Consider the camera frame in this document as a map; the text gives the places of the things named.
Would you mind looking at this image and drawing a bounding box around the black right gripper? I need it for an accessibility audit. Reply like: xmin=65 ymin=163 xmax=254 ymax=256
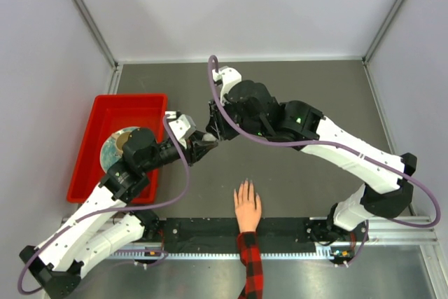
xmin=206 ymin=96 xmax=267 ymax=142

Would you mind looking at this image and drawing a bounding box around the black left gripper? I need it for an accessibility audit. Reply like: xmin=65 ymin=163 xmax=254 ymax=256
xmin=141 ymin=130 xmax=218 ymax=173

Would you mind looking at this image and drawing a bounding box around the white nail polish bottle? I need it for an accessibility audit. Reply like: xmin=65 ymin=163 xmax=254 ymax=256
xmin=202 ymin=133 xmax=218 ymax=142

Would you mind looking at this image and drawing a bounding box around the red plaid sleeve forearm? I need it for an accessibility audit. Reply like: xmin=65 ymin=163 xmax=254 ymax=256
xmin=237 ymin=232 xmax=264 ymax=299

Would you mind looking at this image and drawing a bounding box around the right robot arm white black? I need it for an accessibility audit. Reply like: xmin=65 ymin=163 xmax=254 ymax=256
xmin=207 ymin=78 xmax=417 ymax=244

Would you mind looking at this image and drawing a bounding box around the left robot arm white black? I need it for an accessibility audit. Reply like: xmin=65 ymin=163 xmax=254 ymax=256
xmin=20 ymin=116 xmax=221 ymax=298

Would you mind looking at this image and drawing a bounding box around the mannequin hand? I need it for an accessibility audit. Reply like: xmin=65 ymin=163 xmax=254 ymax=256
xmin=233 ymin=180 xmax=262 ymax=233

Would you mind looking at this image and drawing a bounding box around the tan ceramic bowl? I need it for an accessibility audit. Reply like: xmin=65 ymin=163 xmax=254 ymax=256
xmin=112 ymin=131 xmax=131 ymax=156

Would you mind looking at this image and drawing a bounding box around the blue patterned plate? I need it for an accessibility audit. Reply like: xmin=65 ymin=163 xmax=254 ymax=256
xmin=99 ymin=126 xmax=137 ymax=172

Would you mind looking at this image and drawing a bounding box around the red plastic bin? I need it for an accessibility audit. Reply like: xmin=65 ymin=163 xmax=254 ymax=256
xmin=66 ymin=93 xmax=167 ymax=204

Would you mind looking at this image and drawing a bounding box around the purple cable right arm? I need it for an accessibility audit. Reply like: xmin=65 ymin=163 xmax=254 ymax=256
xmin=207 ymin=55 xmax=440 ymax=227

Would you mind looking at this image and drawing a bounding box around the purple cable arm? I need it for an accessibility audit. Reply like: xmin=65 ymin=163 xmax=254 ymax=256
xmin=17 ymin=113 xmax=192 ymax=295
xmin=207 ymin=55 xmax=440 ymax=227

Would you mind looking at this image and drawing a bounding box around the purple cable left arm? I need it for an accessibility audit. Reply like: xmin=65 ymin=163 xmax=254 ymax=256
xmin=17 ymin=113 xmax=192 ymax=295

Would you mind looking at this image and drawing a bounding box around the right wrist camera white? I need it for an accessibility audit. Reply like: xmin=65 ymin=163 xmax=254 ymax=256
xmin=211 ymin=67 xmax=242 ymax=104

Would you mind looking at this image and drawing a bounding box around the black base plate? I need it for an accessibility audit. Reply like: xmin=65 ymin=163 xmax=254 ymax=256
xmin=118 ymin=217 xmax=330 ymax=253

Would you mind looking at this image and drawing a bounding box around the aluminium corner post right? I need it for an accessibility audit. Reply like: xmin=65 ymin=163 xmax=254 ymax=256
xmin=362 ymin=0 xmax=406 ymax=66

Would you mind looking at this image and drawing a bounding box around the aluminium corner post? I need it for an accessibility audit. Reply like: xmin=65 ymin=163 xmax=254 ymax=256
xmin=362 ymin=0 xmax=406 ymax=66
xmin=72 ymin=0 xmax=122 ymax=95

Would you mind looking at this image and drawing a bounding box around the aluminium corner post left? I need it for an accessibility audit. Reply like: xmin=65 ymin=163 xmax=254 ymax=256
xmin=72 ymin=0 xmax=122 ymax=95

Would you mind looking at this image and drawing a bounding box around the aluminium rail with slots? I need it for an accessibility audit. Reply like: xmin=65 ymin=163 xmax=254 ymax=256
xmin=55 ymin=214 xmax=438 ymax=261

